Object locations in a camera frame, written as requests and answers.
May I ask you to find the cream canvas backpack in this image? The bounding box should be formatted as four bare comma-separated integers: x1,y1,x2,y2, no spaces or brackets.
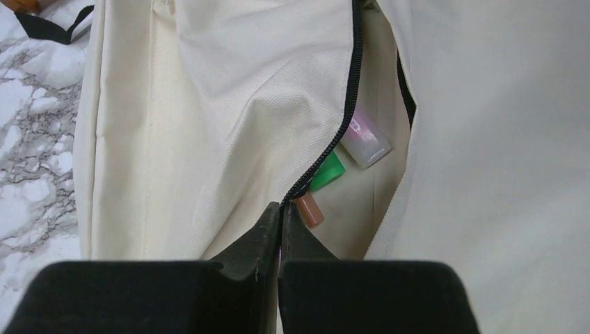
73,1,589,333

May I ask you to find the green marker pen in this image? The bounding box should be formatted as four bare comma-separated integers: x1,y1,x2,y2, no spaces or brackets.
309,152,346,192

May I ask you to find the white pen brown cap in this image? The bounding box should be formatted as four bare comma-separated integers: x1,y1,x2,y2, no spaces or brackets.
292,191,325,229

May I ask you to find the pink highlighter pen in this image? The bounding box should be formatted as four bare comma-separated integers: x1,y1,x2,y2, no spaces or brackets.
340,107,392,169

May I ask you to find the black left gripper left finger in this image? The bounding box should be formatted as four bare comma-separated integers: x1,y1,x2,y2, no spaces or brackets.
6,202,280,333

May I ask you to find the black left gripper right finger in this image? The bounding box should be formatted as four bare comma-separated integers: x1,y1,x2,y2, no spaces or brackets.
278,205,479,333

